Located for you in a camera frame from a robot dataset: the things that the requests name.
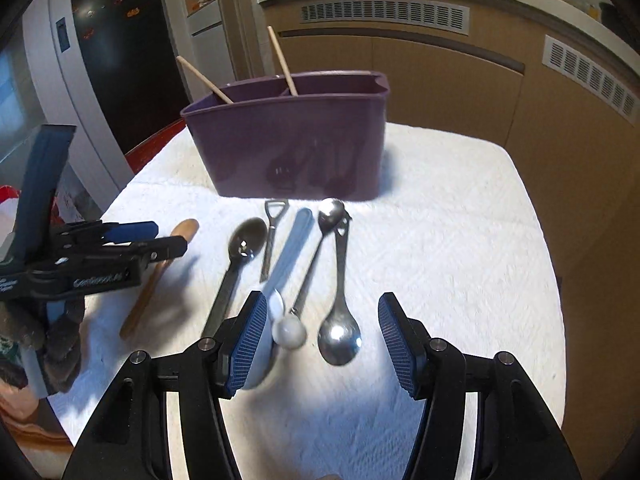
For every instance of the white vent grille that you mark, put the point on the white vent grille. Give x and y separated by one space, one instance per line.
590 77
385 17

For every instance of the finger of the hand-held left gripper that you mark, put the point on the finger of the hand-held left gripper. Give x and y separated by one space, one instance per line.
131 231
170 249

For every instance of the person's left hand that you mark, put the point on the person's left hand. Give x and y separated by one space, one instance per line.
60 345

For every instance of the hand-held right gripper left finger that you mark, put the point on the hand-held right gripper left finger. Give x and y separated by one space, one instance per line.
245 345

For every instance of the beige cabinet with white top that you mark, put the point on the beige cabinet with white top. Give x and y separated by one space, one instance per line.
450 85

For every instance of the white shelf unit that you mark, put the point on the white shelf unit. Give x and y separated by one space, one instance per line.
205 10

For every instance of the wooden spoon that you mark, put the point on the wooden spoon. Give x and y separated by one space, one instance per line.
145 295

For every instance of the red table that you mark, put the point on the red table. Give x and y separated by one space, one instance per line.
150 145

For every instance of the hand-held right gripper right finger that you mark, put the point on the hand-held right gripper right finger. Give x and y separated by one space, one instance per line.
397 345

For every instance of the white towel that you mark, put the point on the white towel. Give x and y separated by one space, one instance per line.
450 260

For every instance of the spoon with white ball end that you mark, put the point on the spoon with white ball end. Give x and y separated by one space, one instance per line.
288 332

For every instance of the plain steel spoon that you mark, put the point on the plain steel spoon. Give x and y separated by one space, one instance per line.
340 340

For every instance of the shovel shaped steel spoon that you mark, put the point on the shovel shaped steel spoon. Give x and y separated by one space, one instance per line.
270 240

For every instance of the purple utensil holder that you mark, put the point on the purple utensil holder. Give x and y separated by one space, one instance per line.
280 135

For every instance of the black refrigerator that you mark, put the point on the black refrigerator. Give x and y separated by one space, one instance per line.
120 60

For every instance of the wooden chopstick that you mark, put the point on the wooden chopstick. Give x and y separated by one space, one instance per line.
282 62
205 82

